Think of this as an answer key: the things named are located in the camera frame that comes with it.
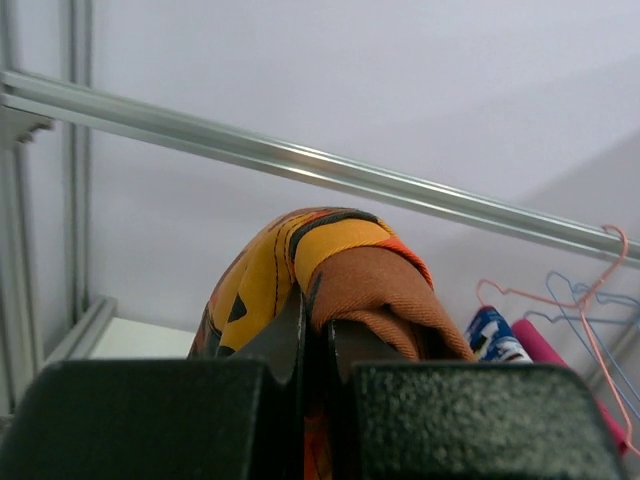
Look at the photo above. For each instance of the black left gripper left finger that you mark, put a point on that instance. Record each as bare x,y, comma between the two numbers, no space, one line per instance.
175,415

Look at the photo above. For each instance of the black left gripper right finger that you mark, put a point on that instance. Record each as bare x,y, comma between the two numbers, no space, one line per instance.
450,420

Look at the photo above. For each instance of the blue white patterned trousers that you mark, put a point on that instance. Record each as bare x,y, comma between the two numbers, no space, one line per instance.
491,338

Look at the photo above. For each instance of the orange camouflage trousers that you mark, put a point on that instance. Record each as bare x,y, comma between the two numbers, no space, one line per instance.
319,346

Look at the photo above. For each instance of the light blue wire hanger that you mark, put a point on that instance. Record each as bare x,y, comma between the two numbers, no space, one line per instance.
625,381

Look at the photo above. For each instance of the blue hanger of camouflage trousers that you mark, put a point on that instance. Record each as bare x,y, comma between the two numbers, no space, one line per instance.
605,298

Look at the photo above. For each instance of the pink trousers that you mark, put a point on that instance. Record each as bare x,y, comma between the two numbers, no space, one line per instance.
540,351

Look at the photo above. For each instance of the aluminium hanging rail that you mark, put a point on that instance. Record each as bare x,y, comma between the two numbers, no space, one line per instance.
177,131

